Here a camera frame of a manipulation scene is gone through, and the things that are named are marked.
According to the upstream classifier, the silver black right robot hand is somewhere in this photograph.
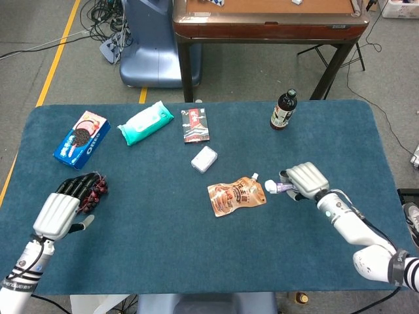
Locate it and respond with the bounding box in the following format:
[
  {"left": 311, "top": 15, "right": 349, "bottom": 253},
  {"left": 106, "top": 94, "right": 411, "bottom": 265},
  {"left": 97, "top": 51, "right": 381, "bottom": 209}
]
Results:
[{"left": 278, "top": 162, "right": 331, "bottom": 202}]

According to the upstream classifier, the white floor cable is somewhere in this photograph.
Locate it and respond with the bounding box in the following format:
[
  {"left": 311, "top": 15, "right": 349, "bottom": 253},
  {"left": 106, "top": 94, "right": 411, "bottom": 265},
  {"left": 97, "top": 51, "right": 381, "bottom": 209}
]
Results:
[{"left": 0, "top": 29, "right": 92, "bottom": 60}]

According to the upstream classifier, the orange spouted sauce pouch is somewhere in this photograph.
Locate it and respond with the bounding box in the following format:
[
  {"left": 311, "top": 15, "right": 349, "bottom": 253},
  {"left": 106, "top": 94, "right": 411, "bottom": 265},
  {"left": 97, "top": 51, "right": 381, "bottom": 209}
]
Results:
[{"left": 207, "top": 172, "right": 268, "bottom": 218}]

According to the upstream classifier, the blue-grey robot torso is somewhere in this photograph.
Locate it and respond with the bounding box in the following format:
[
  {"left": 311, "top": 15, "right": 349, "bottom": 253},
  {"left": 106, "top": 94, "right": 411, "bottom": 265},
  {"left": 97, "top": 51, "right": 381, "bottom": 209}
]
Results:
[{"left": 136, "top": 292, "right": 279, "bottom": 314}]

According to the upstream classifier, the dark chocolate bar packet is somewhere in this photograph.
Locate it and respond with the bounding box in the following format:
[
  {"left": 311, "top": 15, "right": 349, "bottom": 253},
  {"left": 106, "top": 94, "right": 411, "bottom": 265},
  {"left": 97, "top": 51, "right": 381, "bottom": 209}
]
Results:
[{"left": 181, "top": 107, "right": 211, "bottom": 144}]

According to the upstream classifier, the black floor cable tangle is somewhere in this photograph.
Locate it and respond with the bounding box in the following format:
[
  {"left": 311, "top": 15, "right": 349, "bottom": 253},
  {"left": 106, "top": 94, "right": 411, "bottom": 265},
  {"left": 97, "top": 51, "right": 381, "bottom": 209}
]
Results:
[{"left": 86, "top": 0, "right": 135, "bottom": 43}]

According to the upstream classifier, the brown tea bottle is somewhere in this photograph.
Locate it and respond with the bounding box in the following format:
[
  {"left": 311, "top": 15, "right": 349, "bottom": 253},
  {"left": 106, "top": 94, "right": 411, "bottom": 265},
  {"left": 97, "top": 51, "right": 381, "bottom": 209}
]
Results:
[{"left": 269, "top": 88, "right": 299, "bottom": 131}]

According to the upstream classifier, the green wet wipes pack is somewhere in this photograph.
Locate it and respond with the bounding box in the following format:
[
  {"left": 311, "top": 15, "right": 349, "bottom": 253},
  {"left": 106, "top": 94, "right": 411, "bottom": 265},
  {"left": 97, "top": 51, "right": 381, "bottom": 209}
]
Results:
[{"left": 117, "top": 100, "right": 175, "bottom": 147}]

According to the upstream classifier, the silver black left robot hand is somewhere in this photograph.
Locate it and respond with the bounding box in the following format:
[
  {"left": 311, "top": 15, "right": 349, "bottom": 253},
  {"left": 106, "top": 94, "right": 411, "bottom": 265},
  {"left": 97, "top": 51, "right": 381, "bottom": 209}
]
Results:
[{"left": 32, "top": 173, "right": 105, "bottom": 241}]

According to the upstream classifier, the blue Oreo cookie box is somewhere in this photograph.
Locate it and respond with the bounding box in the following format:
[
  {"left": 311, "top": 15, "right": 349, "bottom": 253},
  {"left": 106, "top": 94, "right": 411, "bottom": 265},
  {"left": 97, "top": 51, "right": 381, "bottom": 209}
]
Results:
[{"left": 52, "top": 110, "right": 111, "bottom": 171}]

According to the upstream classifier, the small white box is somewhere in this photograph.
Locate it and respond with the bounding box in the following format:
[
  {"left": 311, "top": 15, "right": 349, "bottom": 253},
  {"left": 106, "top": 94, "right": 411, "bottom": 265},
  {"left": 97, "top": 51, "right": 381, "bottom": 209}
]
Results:
[{"left": 191, "top": 145, "right": 219, "bottom": 173}]

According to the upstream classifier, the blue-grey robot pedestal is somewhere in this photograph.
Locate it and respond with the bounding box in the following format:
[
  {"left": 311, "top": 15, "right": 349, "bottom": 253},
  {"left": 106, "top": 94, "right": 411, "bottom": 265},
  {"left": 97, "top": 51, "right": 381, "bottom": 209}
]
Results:
[{"left": 119, "top": 0, "right": 202, "bottom": 89}]

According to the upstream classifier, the grey power strip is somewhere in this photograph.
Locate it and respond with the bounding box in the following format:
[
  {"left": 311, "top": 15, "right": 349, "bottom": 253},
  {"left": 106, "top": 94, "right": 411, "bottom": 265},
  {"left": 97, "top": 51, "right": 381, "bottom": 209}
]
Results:
[{"left": 99, "top": 32, "right": 132, "bottom": 65}]

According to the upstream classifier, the grey sneaker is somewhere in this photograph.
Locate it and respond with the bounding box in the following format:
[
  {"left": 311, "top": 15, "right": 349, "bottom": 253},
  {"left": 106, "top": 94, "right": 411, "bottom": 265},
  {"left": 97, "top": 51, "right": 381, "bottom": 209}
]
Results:
[{"left": 401, "top": 201, "right": 419, "bottom": 245}]

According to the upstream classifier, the white plastic basket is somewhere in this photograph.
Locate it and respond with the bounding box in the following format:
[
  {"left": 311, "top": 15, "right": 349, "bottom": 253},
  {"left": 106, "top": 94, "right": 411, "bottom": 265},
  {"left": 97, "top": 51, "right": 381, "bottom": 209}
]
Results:
[{"left": 381, "top": 0, "right": 419, "bottom": 19}]

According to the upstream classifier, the brown wooden mahjong table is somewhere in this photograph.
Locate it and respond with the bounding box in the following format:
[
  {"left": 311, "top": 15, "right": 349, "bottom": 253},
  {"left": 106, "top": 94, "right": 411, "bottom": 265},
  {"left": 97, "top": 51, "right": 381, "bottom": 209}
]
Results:
[{"left": 172, "top": 0, "right": 371, "bottom": 103}]

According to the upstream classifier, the blue felt table cover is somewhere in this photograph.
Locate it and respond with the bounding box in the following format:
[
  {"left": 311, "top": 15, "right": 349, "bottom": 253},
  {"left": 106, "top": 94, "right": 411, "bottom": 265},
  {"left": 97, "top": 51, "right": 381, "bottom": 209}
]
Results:
[{"left": 0, "top": 99, "right": 418, "bottom": 296}]

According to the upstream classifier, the small white purple tube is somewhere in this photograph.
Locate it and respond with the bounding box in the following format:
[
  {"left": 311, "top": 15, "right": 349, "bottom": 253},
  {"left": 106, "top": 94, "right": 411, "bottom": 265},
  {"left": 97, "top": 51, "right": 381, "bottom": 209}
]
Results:
[{"left": 264, "top": 179, "right": 295, "bottom": 194}]

